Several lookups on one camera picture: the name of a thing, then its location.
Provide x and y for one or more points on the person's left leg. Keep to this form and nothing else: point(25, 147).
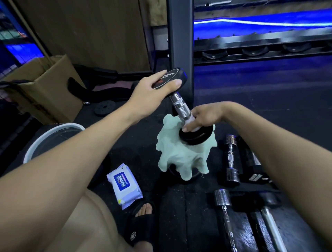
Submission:
point(85, 228)

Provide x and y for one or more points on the black left sandal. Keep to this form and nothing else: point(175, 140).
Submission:
point(140, 231)

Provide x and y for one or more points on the person's right hand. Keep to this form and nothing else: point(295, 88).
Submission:
point(210, 114)

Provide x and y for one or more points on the light green cloth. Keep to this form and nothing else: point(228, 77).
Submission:
point(179, 155)

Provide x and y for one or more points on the steel barbell bar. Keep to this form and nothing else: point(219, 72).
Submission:
point(220, 3)

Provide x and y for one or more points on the black padded bench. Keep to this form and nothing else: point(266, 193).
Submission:
point(109, 94)

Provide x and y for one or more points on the brown cardboard box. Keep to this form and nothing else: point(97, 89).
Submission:
point(59, 98)

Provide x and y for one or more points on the person's left forearm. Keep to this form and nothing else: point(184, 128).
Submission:
point(59, 176)

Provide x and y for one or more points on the small black weight plate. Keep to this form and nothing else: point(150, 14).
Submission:
point(105, 108)

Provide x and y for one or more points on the large chrome dumbbell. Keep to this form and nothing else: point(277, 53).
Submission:
point(222, 197)

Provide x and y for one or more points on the small chrome dumbbell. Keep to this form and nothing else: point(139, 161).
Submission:
point(232, 176)

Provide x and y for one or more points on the white wet wipe sheet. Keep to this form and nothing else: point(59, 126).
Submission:
point(190, 118)

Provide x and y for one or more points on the dark metal rack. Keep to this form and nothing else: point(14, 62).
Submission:
point(246, 41)

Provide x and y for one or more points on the white blue wet wipes pack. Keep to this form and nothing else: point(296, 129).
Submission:
point(129, 194)

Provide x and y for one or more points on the white rimmed basin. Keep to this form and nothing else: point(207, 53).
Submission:
point(49, 140)

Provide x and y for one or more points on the glowing white light strip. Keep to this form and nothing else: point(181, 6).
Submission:
point(259, 23)

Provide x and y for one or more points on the person's left hand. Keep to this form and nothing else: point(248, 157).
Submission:
point(147, 98)

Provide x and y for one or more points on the thin wooden stick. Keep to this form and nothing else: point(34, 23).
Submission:
point(29, 32)

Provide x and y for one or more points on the person's right forearm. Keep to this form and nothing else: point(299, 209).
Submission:
point(285, 161)

